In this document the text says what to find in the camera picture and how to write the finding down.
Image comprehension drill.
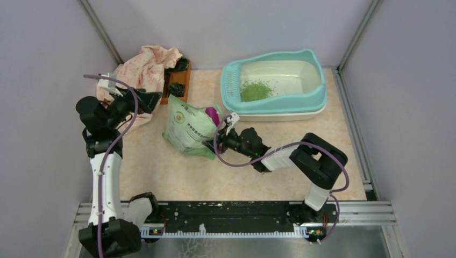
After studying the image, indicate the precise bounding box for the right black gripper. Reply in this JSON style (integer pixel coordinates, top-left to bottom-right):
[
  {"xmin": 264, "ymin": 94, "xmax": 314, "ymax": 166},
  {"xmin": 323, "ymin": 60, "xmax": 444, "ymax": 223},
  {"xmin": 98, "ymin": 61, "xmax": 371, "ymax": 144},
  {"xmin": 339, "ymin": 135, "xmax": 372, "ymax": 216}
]
[{"xmin": 202, "ymin": 124, "xmax": 253, "ymax": 159}]

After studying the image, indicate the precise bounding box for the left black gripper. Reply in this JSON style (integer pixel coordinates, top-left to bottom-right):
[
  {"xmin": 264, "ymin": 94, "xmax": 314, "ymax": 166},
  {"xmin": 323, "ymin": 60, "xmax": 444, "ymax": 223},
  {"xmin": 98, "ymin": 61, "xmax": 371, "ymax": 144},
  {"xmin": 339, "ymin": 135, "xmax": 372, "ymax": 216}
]
[{"xmin": 105, "ymin": 85, "xmax": 162, "ymax": 129}]

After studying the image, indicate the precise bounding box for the purple plastic scoop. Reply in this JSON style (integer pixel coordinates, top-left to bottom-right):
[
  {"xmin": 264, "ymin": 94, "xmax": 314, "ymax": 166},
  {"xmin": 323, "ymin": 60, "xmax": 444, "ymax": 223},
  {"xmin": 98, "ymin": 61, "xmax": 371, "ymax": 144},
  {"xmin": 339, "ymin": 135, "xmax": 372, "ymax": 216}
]
[{"xmin": 205, "ymin": 106, "xmax": 220, "ymax": 127}]

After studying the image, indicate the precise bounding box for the green litter bag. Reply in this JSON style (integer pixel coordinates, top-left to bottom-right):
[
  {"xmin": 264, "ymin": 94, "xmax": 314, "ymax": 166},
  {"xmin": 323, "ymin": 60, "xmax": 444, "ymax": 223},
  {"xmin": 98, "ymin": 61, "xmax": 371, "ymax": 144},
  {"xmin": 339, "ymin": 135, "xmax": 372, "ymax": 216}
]
[{"xmin": 162, "ymin": 96, "xmax": 217, "ymax": 160}]

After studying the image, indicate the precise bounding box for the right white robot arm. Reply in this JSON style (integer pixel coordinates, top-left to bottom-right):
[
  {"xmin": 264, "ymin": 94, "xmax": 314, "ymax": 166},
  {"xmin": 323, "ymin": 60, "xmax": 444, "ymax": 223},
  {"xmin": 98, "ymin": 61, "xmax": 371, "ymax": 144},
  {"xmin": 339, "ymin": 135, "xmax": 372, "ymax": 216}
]
[{"xmin": 204, "ymin": 126, "xmax": 350, "ymax": 221}]

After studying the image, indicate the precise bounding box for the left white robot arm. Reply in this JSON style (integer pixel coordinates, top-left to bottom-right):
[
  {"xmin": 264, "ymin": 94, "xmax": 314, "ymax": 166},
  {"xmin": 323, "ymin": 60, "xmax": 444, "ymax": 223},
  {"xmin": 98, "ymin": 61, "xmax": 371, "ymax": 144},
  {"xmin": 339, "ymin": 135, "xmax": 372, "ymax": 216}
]
[{"xmin": 76, "ymin": 90, "xmax": 162, "ymax": 257}]

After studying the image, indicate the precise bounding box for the green litter pile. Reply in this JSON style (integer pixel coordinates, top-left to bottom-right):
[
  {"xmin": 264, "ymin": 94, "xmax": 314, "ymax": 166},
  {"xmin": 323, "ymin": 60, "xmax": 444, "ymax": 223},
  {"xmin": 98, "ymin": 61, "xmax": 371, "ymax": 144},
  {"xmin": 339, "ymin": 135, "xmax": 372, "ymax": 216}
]
[{"xmin": 240, "ymin": 80, "xmax": 274, "ymax": 102}]

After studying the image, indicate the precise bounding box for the teal litter box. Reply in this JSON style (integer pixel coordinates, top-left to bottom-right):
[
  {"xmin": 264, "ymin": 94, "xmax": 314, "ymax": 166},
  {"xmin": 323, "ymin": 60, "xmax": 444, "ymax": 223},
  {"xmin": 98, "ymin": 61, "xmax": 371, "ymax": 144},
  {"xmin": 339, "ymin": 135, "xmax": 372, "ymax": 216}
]
[{"xmin": 220, "ymin": 49, "xmax": 327, "ymax": 121}]

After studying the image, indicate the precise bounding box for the pink patterned cloth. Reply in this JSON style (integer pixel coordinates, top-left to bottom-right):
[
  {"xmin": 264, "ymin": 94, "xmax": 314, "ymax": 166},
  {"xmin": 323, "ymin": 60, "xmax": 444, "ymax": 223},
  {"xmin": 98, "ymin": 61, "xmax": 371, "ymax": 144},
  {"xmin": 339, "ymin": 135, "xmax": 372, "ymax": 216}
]
[{"xmin": 96, "ymin": 45, "xmax": 183, "ymax": 134}]

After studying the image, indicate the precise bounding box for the dark plant near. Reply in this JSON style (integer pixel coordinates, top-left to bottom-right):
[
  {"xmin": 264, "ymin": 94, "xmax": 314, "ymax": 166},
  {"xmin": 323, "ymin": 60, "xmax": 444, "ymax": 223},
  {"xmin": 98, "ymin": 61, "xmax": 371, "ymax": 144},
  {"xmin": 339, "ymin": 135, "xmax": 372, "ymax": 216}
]
[{"xmin": 168, "ymin": 82, "xmax": 185, "ymax": 97}]

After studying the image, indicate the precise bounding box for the dark plant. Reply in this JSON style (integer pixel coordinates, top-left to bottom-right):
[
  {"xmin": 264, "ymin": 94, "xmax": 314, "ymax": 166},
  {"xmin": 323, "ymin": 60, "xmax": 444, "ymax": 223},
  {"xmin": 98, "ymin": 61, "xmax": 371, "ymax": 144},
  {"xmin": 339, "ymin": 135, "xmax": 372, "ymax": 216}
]
[
  {"xmin": 168, "ymin": 82, "xmax": 185, "ymax": 97},
  {"xmin": 172, "ymin": 58, "xmax": 189, "ymax": 72}
]

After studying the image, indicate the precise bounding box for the wooden tray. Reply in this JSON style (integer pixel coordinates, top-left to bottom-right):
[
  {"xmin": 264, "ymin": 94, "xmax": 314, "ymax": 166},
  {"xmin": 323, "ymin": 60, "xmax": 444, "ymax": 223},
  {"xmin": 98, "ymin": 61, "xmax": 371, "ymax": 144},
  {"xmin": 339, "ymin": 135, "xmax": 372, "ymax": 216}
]
[{"xmin": 160, "ymin": 60, "xmax": 191, "ymax": 105}]

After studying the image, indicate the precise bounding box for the dark plant far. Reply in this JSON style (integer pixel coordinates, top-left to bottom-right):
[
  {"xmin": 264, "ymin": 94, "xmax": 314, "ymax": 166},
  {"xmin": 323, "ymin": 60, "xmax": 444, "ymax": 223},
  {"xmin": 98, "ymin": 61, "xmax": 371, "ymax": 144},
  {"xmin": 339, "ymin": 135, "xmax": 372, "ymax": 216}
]
[{"xmin": 172, "ymin": 58, "xmax": 189, "ymax": 72}]

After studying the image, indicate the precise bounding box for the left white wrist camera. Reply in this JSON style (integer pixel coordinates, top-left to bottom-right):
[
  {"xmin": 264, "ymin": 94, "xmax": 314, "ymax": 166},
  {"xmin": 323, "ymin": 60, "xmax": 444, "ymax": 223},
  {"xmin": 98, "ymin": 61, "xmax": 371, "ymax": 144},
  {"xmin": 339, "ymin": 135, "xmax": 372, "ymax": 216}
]
[{"xmin": 97, "ymin": 78, "xmax": 123, "ymax": 97}]

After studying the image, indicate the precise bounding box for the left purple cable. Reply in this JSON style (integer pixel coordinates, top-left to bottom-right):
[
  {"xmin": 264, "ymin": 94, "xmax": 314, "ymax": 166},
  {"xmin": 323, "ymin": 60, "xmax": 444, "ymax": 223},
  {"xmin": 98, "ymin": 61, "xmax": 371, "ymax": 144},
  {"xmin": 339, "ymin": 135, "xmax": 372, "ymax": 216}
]
[{"xmin": 83, "ymin": 74, "xmax": 140, "ymax": 258}]

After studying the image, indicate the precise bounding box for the purple cable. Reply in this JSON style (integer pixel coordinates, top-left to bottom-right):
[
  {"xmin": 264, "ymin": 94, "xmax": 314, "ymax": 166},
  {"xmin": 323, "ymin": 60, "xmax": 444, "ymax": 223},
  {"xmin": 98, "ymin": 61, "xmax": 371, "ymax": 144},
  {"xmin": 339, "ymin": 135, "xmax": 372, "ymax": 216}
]
[
  {"xmin": 213, "ymin": 113, "xmax": 351, "ymax": 245},
  {"xmin": 83, "ymin": 74, "xmax": 140, "ymax": 258}
]

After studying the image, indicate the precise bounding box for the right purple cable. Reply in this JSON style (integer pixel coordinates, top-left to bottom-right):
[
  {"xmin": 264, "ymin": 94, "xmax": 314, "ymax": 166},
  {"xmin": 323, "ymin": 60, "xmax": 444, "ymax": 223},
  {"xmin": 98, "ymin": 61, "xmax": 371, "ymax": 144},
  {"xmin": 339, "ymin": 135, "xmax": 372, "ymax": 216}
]
[{"xmin": 213, "ymin": 113, "xmax": 351, "ymax": 245}]

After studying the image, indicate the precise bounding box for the white slotted cable duct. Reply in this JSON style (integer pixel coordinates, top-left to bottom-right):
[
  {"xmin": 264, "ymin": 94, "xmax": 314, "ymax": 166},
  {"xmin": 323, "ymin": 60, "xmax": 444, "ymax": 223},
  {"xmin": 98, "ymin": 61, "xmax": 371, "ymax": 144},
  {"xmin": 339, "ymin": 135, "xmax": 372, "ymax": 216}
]
[{"xmin": 140, "ymin": 225, "xmax": 309, "ymax": 239}]

